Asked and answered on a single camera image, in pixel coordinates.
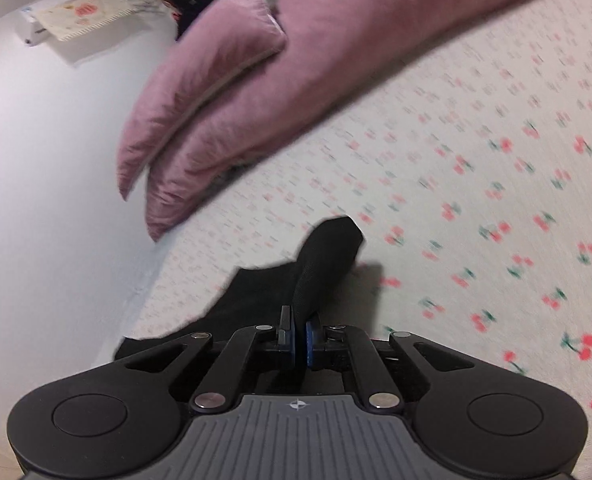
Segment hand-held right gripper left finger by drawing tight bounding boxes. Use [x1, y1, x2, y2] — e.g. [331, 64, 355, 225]
[117, 305, 300, 415]

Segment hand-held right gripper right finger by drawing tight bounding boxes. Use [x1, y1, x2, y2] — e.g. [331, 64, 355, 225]
[304, 312, 477, 415]

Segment black pants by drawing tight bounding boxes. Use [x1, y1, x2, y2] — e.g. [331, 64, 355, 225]
[113, 215, 384, 371]

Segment cherry print bed sheet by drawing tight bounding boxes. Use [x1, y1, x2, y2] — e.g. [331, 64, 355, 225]
[131, 0, 592, 480]

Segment pink pillow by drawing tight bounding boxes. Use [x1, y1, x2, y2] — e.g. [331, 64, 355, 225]
[117, 0, 288, 202]

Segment pink duvet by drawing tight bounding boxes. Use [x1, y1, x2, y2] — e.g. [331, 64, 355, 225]
[143, 0, 592, 242]

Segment black dark object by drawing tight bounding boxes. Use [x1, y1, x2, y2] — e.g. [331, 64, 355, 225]
[163, 0, 220, 42]

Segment white air conditioner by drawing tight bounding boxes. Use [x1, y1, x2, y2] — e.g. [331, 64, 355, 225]
[22, 6, 79, 47]

